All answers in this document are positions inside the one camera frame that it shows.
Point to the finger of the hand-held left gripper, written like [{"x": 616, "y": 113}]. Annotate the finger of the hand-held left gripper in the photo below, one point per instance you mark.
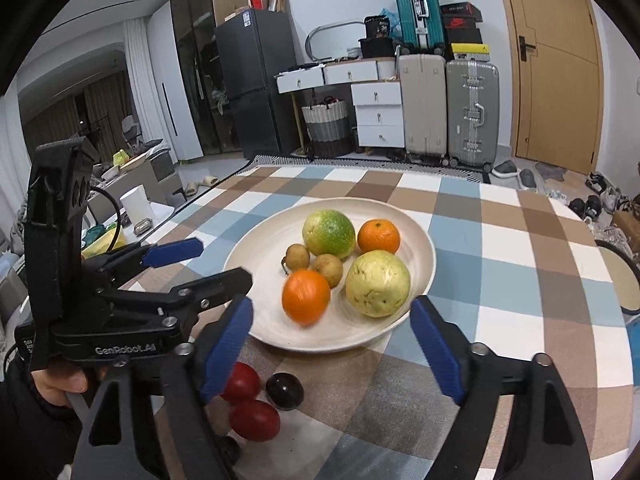
[
  {"x": 172, "y": 252},
  {"x": 215, "y": 287}
]

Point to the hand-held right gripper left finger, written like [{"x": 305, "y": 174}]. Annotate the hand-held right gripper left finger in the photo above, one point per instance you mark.
[{"x": 227, "y": 345}]

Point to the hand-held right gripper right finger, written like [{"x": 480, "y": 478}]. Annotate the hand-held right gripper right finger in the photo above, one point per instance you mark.
[{"x": 435, "y": 345}]

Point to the red tomato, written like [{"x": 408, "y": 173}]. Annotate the red tomato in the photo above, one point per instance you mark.
[
  {"x": 242, "y": 381},
  {"x": 253, "y": 420}
]

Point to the dark purple plum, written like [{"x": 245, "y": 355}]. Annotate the dark purple plum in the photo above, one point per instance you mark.
[
  {"x": 231, "y": 450},
  {"x": 284, "y": 390}
]

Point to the pale yellow guava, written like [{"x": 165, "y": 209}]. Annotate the pale yellow guava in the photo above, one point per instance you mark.
[{"x": 377, "y": 284}]

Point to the brown longan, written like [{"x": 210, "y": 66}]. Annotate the brown longan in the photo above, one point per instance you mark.
[
  {"x": 327, "y": 269},
  {"x": 296, "y": 256}
]

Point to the large orange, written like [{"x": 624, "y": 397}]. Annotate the large orange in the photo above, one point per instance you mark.
[{"x": 306, "y": 296}]

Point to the cream round plate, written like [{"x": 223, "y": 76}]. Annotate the cream round plate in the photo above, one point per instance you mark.
[{"x": 405, "y": 230}]

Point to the small orange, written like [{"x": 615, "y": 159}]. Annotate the small orange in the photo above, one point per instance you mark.
[{"x": 378, "y": 236}]

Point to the yellow green guava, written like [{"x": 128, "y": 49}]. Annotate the yellow green guava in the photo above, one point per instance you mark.
[{"x": 327, "y": 234}]

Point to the person's left forearm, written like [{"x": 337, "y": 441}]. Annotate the person's left forearm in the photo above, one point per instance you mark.
[{"x": 30, "y": 440}]

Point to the person's left hand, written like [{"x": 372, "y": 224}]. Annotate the person's left hand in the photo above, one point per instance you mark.
[{"x": 55, "y": 385}]

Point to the white paper roll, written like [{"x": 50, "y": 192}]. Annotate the white paper roll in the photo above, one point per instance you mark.
[{"x": 136, "y": 205}]

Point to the pair of beige slippers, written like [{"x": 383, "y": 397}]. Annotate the pair of beige slippers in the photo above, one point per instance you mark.
[{"x": 197, "y": 185}]

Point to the striped rug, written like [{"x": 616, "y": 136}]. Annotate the striped rug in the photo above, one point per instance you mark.
[{"x": 400, "y": 165}]

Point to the dark grey refrigerator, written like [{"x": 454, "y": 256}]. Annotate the dark grey refrigerator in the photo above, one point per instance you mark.
[{"x": 255, "y": 85}]

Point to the pair of grey slippers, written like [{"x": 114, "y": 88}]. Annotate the pair of grey slippers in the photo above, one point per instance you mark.
[{"x": 515, "y": 172}]

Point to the dark glass wardrobe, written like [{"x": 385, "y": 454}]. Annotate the dark glass wardrobe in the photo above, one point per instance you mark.
[{"x": 200, "y": 60}]

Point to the woven laundry basket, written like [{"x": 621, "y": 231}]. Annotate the woven laundry basket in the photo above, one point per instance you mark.
[{"x": 327, "y": 127}]

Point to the round stool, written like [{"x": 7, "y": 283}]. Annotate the round stool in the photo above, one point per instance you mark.
[{"x": 620, "y": 280}]

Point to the scattered dark shoes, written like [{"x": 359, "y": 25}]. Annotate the scattered dark shoes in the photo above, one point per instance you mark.
[{"x": 600, "y": 197}]

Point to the silver suitcase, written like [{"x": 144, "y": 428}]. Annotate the silver suitcase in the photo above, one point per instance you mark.
[{"x": 472, "y": 115}]

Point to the white drawer cabinet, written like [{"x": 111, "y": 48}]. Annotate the white drawer cabinet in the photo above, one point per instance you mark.
[{"x": 377, "y": 115}]

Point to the beige suitcase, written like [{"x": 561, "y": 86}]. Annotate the beige suitcase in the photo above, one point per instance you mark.
[{"x": 422, "y": 107}]

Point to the white desk with drawers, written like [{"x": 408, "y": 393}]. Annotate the white desk with drawers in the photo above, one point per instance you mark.
[{"x": 345, "y": 74}]

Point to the black storage box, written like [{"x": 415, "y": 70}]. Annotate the black storage box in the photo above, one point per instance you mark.
[{"x": 377, "y": 47}]

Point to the wooden door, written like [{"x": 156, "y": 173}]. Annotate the wooden door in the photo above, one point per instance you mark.
[{"x": 555, "y": 70}]

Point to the black bag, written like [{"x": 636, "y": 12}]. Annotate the black bag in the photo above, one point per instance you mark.
[{"x": 376, "y": 26}]

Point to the plain black shoe box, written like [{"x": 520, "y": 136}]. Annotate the plain black shoe box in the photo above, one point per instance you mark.
[{"x": 462, "y": 36}]

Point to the blue plastic bag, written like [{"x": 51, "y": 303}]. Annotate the blue plastic bag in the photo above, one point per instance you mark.
[{"x": 390, "y": 19}]

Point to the red and black shoe box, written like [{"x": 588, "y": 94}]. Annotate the red and black shoe box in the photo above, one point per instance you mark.
[{"x": 462, "y": 23}]

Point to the teal suitcase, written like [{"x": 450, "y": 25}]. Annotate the teal suitcase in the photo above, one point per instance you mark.
[{"x": 417, "y": 12}]

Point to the oval metal frame mirror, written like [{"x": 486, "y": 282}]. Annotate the oval metal frame mirror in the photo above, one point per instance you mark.
[{"x": 315, "y": 35}]

